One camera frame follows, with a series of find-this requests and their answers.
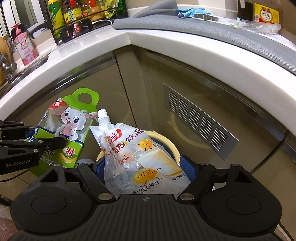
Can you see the clear plastic wrapper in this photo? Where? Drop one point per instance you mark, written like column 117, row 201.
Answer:
column 263, row 27

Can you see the cooking wine jug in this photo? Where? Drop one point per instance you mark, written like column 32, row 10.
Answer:
column 266, row 14

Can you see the grey fabric mat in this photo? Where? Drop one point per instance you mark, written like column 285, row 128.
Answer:
column 208, row 32

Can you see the yellow green snack bag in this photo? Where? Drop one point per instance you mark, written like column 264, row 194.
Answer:
column 113, row 8

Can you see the black phone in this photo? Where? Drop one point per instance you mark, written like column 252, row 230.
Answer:
column 78, row 30

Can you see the beige vented cabinet door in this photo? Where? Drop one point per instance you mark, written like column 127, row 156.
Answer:
column 161, row 69

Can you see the cream round trash bin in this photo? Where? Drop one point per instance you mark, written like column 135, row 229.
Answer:
column 171, row 148

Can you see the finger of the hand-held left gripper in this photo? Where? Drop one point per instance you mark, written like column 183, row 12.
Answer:
column 53, row 143
column 32, row 133

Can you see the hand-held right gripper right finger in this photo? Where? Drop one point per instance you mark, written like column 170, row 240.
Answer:
column 188, row 168

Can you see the steel sink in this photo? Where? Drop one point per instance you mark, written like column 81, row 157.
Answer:
column 30, row 67

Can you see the grey vent grille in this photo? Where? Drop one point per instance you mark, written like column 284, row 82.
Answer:
column 166, row 97

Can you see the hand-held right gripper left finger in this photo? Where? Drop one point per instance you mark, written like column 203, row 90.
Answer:
column 98, row 171

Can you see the green label bottle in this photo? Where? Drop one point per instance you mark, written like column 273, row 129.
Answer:
column 55, row 18

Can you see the green rabbit print package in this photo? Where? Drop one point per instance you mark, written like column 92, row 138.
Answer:
column 69, row 120

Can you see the clear plastic bag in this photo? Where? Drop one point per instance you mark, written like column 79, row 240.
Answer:
column 115, row 180

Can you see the beige plain cabinet door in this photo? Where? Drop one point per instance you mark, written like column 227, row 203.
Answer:
column 277, row 173
column 57, row 81

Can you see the yellow label bottle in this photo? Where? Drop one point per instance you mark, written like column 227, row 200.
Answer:
column 82, row 9

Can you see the white drink pouch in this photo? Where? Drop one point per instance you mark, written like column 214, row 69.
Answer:
column 138, row 143

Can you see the metal faucet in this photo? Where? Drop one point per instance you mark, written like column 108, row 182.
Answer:
column 8, row 69

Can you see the pink soap bottle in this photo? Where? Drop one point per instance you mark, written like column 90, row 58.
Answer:
column 24, row 46

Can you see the dark sauce bottle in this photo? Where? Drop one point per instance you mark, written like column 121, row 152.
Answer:
column 69, row 14

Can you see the blue cloth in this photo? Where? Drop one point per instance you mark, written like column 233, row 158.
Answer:
column 192, row 12

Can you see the window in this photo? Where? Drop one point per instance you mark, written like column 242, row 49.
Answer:
column 20, row 14

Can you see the wooden cutting board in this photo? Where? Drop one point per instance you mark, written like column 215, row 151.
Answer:
column 2, row 46

